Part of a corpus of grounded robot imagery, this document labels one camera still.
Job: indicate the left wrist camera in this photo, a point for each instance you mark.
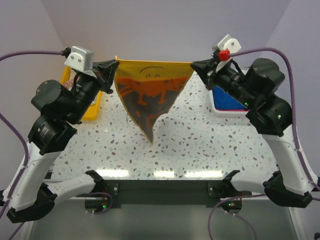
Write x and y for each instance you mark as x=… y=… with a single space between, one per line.
x=80 y=59

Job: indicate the white orange patterned towel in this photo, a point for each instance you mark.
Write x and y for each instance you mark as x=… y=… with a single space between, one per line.
x=72 y=84

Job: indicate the white perforated plastic basket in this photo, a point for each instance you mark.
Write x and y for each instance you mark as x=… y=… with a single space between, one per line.
x=223 y=114

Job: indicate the yellow plastic bin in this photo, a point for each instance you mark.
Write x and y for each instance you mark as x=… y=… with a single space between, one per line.
x=91 y=113

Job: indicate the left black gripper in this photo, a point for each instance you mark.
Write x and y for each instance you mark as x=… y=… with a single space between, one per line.
x=104 y=71

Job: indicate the orange grey cat towel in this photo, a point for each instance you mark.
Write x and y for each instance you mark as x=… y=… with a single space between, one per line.
x=148 y=89

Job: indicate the blue towel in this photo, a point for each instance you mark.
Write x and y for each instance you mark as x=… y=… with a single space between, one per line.
x=223 y=101

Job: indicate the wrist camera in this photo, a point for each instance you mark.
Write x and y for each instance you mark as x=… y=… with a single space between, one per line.
x=223 y=47
x=80 y=59

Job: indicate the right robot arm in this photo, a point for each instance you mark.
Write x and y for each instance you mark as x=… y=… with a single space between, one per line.
x=294 y=181

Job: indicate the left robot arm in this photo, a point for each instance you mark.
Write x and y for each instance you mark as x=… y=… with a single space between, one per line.
x=28 y=198

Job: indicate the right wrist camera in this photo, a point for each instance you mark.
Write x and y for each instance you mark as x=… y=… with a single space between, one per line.
x=223 y=47

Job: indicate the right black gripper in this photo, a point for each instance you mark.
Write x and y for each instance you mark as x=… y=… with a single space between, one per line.
x=207 y=68

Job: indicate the pink microfiber towel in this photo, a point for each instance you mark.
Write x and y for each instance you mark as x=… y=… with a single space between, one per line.
x=232 y=110

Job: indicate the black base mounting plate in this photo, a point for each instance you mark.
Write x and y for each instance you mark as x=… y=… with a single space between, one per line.
x=160 y=192

